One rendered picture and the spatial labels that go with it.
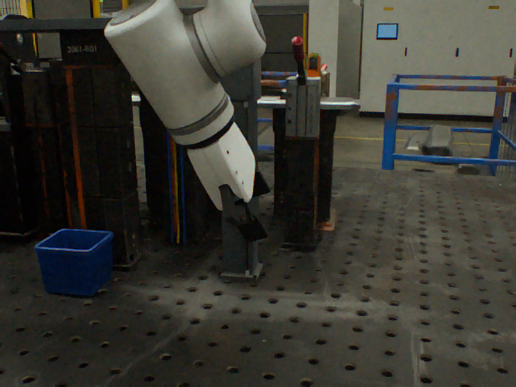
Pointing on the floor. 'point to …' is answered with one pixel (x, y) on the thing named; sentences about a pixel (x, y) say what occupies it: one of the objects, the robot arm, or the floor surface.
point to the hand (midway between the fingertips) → (256, 210)
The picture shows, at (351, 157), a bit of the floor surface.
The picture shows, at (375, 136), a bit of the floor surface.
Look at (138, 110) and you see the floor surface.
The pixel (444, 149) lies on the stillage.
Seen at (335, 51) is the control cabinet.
